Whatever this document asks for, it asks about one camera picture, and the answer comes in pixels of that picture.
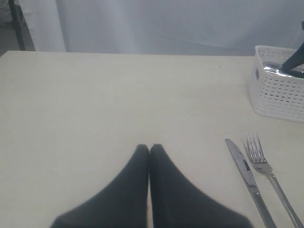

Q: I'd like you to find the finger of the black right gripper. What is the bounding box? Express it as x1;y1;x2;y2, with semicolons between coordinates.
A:
281;20;304;72

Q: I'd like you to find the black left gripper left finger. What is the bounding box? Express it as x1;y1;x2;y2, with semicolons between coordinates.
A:
51;144;149;228

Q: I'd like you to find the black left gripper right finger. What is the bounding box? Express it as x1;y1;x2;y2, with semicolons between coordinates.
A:
149;144;247;228

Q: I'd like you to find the shiny steel cup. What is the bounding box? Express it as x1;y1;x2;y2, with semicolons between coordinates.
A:
263;61;304;78

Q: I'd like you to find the white plastic perforated basket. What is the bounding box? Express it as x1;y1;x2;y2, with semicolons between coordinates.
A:
248;45;304;123

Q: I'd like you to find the steel fork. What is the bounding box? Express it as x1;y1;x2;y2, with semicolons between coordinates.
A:
246;133;304;228

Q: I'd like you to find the steel table knife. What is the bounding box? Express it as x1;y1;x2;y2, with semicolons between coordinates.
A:
225;138;276;228

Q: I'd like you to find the black metal stand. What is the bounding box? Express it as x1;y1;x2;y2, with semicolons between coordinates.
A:
0;0;26;51

